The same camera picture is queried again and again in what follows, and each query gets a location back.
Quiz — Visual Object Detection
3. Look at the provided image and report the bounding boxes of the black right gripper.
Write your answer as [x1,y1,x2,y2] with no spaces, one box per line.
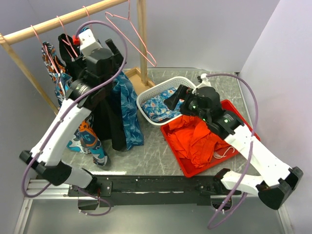
[163,84,210,123]

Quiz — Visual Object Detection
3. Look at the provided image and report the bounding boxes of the pink wire hanger front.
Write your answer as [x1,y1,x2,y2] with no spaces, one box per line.
[82,6,92,29]

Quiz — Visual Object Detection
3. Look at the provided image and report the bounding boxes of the blue shark print shorts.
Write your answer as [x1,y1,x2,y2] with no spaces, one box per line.
[112,72,144,150]

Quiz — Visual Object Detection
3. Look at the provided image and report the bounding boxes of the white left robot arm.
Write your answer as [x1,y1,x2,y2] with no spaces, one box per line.
[19,39,128,197]

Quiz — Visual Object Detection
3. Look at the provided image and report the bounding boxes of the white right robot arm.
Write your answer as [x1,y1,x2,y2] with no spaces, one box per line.
[164,85,304,210]

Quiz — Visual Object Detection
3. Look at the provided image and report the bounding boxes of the blue floral shorts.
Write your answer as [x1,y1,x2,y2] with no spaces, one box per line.
[140,88,183,122]

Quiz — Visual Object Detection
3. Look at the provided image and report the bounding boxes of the black sport shorts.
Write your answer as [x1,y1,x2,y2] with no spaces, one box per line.
[57,33,127,152]

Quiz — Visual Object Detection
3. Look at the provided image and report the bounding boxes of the orange blue patterned shorts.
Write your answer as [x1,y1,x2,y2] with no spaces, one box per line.
[41,41,108,166]

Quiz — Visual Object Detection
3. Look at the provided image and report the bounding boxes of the white perforated plastic basket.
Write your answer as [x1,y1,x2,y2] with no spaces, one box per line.
[136,76,196,127]

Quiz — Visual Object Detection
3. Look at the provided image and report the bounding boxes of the wooden clothes rack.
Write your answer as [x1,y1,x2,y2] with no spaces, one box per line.
[0,0,156,115]

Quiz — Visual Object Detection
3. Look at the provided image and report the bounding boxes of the red plastic tray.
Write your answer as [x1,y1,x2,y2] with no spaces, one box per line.
[160,99,261,179]

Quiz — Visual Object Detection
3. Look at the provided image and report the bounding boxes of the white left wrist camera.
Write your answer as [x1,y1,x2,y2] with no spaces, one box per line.
[73,29,102,56]

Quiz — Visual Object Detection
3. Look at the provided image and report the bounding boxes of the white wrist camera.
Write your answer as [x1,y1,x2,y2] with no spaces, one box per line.
[73,29,102,56]
[196,73,212,88]

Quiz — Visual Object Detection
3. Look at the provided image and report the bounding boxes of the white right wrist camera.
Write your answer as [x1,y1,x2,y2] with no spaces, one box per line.
[196,73,212,88]

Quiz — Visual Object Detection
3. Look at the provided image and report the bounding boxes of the empty pink wire hanger rear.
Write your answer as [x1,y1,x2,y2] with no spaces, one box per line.
[105,0,157,67]

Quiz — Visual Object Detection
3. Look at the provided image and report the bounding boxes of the pink wire hanger with black shorts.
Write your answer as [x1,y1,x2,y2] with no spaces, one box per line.
[57,16,84,64]

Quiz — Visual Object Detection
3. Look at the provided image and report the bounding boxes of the pink wire hanger far left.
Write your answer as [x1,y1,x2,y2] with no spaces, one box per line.
[30,25,59,73]

